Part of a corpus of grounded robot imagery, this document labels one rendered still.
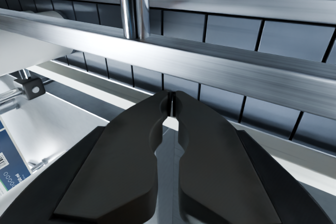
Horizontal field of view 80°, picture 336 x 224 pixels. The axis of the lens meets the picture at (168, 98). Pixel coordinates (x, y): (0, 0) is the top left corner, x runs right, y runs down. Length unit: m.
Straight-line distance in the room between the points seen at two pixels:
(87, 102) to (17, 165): 0.34
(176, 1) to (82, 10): 0.11
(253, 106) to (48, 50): 0.21
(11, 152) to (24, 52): 0.41
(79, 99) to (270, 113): 0.29
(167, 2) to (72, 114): 0.26
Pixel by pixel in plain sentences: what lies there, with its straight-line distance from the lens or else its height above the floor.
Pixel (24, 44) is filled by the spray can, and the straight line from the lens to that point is 0.24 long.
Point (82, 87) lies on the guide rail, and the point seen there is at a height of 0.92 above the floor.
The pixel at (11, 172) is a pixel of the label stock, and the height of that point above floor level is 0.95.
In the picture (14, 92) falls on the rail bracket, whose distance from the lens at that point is 0.37.
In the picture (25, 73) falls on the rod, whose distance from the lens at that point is 0.37.
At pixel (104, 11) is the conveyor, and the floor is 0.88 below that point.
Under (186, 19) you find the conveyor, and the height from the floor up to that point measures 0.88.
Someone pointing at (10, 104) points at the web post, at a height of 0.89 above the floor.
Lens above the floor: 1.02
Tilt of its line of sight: 46 degrees down
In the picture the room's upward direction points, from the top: 129 degrees counter-clockwise
